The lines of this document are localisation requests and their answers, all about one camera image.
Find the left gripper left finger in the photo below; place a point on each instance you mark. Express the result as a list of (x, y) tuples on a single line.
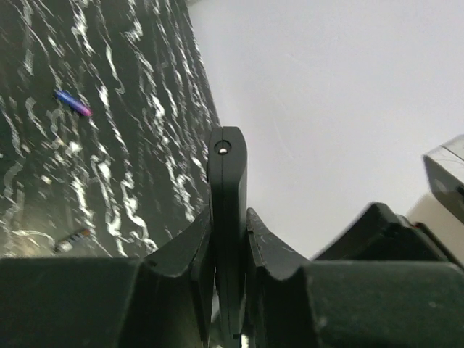
[(161, 300)]

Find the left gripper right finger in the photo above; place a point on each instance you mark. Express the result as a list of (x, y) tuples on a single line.
[(383, 283)]

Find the black remote control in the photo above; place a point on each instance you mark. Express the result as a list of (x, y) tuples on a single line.
[(227, 177)]

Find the blue purple battery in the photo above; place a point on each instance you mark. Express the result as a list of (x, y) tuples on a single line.
[(73, 103)]

